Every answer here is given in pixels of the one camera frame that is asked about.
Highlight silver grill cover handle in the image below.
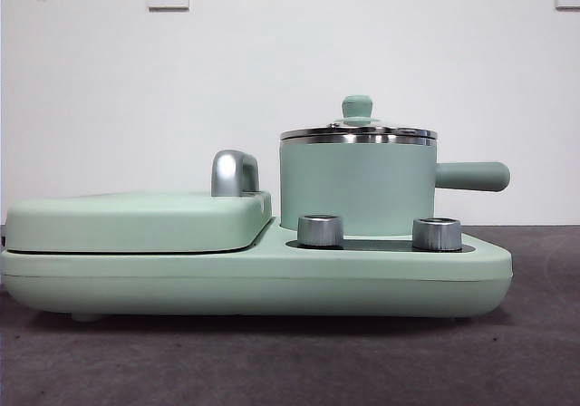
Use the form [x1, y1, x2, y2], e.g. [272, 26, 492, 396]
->
[210, 150, 262, 198]

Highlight black control panel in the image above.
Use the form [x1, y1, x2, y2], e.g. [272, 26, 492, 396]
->
[285, 237, 476, 253]

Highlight mint green breakfast machine base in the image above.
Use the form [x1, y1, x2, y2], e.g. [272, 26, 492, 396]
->
[0, 224, 514, 324]

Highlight silver control knob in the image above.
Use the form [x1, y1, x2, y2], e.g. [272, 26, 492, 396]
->
[296, 214, 344, 247]
[411, 217, 463, 251]

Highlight glass lid with green knob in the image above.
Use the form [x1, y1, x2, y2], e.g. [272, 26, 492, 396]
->
[279, 95, 439, 139]

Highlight mint green pot with handle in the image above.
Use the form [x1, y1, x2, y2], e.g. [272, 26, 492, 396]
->
[278, 131, 511, 237]

